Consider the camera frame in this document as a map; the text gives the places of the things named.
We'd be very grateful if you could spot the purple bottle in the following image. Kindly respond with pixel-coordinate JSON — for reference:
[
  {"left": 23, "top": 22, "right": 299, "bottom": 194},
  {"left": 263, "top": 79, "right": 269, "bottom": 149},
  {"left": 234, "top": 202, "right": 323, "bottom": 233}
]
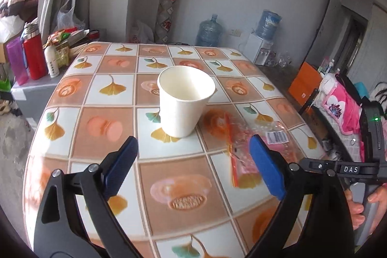
[{"left": 6, "top": 37, "right": 29, "bottom": 86}]

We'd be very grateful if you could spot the pink floral blanket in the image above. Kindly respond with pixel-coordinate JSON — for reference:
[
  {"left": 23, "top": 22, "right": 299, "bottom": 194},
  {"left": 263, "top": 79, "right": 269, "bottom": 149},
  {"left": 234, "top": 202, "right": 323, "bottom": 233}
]
[{"left": 320, "top": 74, "right": 387, "bottom": 138}]

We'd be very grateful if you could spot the white plastic bag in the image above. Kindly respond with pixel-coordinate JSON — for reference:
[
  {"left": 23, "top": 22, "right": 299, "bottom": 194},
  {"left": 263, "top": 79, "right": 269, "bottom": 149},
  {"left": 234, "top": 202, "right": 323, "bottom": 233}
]
[{"left": 57, "top": 0, "right": 87, "bottom": 32}]

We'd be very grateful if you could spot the clear plastic wrapper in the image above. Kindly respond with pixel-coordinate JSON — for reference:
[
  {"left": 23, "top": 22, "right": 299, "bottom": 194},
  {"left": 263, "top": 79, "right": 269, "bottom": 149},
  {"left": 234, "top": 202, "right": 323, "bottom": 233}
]
[{"left": 225, "top": 116, "right": 297, "bottom": 189}]

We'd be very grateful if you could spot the white water dispenser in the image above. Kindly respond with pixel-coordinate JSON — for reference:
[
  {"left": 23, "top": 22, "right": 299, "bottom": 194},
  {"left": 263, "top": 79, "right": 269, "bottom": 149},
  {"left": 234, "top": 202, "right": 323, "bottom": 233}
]
[{"left": 245, "top": 34, "right": 274, "bottom": 65}]

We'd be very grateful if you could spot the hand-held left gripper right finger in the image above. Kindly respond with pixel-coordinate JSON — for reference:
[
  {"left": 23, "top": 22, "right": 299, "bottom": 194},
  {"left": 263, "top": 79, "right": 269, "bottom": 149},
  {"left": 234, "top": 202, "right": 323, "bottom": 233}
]
[{"left": 249, "top": 135, "right": 355, "bottom": 258}]

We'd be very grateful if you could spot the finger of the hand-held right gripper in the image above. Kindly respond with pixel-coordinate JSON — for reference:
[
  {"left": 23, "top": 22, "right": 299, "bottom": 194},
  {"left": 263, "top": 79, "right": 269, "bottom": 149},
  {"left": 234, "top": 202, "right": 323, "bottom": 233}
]
[{"left": 299, "top": 158, "right": 339, "bottom": 178}]

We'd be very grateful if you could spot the white bag red print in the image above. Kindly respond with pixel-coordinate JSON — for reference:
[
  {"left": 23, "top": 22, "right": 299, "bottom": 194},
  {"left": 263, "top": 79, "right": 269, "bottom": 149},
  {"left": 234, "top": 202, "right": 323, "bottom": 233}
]
[{"left": 130, "top": 21, "right": 155, "bottom": 44}]

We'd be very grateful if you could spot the clear glassware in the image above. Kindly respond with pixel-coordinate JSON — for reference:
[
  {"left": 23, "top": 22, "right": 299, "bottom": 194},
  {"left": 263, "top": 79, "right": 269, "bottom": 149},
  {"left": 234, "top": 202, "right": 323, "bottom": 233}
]
[{"left": 266, "top": 51, "right": 292, "bottom": 68}]

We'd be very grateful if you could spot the white paper cup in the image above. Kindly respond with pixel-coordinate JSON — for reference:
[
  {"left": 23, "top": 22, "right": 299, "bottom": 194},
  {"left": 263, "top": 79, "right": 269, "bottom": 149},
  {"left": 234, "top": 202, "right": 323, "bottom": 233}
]
[{"left": 157, "top": 65, "right": 216, "bottom": 138}]

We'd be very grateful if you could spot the person's right hand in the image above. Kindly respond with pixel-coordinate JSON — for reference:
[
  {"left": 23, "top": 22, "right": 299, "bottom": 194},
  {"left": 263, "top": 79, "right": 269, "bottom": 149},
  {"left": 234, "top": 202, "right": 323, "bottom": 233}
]
[{"left": 345, "top": 183, "right": 387, "bottom": 231}]

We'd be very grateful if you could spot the patterned paper roll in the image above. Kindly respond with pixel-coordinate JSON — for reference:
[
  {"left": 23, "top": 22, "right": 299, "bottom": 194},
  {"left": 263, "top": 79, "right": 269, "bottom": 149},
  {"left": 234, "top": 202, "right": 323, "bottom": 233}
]
[{"left": 153, "top": 0, "right": 183, "bottom": 44}]

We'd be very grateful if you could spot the blue water jug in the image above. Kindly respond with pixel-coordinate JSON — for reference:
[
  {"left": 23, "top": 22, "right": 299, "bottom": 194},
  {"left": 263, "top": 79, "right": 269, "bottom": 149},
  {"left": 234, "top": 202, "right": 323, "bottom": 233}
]
[
  {"left": 255, "top": 9, "right": 283, "bottom": 41},
  {"left": 195, "top": 14, "right": 223, "bottom": 47}
]

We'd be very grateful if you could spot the orange box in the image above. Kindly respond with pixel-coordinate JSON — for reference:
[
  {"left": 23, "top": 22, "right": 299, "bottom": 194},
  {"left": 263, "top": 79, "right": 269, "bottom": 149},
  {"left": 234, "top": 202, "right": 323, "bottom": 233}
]
[{"left": 288, "top": 61, "right": 322, "bottom": 106}]

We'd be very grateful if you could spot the grey box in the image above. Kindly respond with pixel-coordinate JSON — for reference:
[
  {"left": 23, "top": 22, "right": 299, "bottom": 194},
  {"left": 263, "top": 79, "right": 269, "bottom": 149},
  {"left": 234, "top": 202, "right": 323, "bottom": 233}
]
[{"left": 10, "top": 74, "right": 70, "bottom": 100}]

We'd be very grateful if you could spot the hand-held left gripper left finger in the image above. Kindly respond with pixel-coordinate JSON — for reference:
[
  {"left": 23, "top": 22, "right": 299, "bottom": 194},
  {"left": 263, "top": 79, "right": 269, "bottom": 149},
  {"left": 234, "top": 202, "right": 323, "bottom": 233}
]
[{"left": 33, "top": 135, "right": 142, "bottom": 258}]

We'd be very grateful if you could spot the patterned tablecloth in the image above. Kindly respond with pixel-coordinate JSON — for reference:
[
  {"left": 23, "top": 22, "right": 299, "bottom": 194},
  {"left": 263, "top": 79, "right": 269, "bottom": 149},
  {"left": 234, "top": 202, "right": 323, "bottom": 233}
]
[{"left": 22, "top": 42, "right": 328, "bottom": 258}]

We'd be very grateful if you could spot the pile of snack packets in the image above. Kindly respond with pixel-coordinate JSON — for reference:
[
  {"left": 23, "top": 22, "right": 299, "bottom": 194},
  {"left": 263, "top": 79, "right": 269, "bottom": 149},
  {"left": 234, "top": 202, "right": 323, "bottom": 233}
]
[{"left": 45, "top": 30, "right": 91, "bottom": 68}]

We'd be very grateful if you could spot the teal cloth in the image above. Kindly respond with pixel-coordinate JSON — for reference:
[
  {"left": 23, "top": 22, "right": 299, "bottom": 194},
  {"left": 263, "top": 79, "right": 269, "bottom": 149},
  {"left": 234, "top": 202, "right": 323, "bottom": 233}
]
[{"left": 354, "top": 82, "right": 368, "bottom": 98}]

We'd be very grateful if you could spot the black bed frame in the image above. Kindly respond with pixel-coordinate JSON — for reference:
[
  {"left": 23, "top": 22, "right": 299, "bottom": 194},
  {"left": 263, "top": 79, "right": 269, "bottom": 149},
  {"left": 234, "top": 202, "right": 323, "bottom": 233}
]
[{"left": 298, "top": 88, "right": 368, "bottom": 162}]

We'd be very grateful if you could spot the grey door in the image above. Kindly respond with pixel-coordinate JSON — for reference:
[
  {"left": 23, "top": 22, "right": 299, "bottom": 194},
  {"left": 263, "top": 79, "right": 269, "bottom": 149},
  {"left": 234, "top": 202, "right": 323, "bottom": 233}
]
[{"left": 316, "top": 0, "right": 387, "bottom": 83}]

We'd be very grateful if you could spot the white lotion bottle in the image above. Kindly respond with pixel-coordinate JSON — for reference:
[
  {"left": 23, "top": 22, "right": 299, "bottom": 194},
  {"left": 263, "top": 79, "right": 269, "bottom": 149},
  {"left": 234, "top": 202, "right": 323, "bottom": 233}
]
[{"left": 44, "top": 45, "right": 60, "bottom": 79}]

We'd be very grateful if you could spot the black clothing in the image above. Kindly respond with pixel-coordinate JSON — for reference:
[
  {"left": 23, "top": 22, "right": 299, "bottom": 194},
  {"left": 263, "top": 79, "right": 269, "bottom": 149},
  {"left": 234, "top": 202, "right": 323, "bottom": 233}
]
[{"left": 334, "top": 74, "right": 371, "bottom": 104}]

